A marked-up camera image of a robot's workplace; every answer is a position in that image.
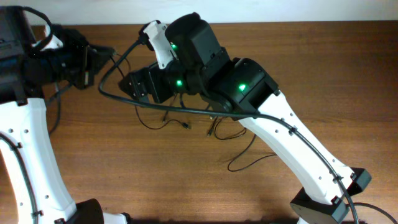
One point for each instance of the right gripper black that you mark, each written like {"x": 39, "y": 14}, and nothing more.
{"x": 155, "y": 76}

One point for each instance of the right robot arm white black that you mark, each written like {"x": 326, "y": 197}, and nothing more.
{"x": 190, "y": 60}

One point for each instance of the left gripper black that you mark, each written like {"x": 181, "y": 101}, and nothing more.
{"x": 94, "y": 58}

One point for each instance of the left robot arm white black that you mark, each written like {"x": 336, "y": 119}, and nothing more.
{"x": 39, "y": 190}

